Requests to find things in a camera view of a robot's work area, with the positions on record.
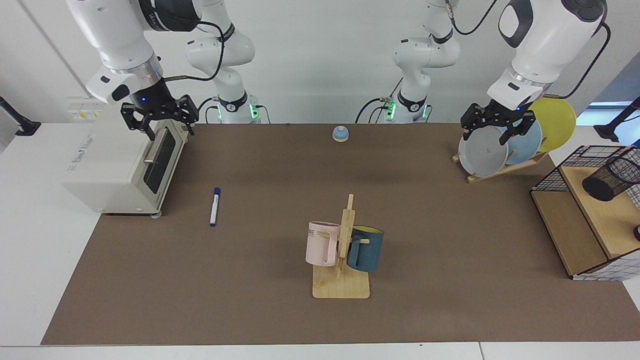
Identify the white marker with blue cap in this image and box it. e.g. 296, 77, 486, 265
209, 187, 221, 228

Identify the black mesh pen holder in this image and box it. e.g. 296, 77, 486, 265
582, 155, 640, 202

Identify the light blue plate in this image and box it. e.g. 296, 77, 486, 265
505, 120, 543, 166

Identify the grey plate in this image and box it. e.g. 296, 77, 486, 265
458, 125, 509, 179

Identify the wooden plate rack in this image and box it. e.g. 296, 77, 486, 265
452, 151, 550, 184

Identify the yellow plate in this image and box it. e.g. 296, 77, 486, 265
527, 97, 577, 153

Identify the pale toaster oven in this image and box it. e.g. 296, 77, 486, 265
61, 95, 190, 219

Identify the white socket box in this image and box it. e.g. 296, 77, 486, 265
66, 96, 110, 122

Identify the black clamp stand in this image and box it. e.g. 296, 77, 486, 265
594, 96, 640, 143
0, 96, 42, 137

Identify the dark teal cup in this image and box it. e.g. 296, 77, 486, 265
346, 225, 385, 273

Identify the brown table cloth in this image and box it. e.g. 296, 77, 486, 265
41, 123, 640, 346

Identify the pink cup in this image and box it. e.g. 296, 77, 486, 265
305, 221, 342, 268

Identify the wooden cup stand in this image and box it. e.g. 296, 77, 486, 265
312, 193, 371, 300

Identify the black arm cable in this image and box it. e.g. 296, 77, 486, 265
545, 20, 613, 99
162, 20, 226, 82

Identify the black base cable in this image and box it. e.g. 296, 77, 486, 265
355, 97, 396, 124

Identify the wire basket with wooden floor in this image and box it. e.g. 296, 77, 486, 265
530, 145, 640, 282

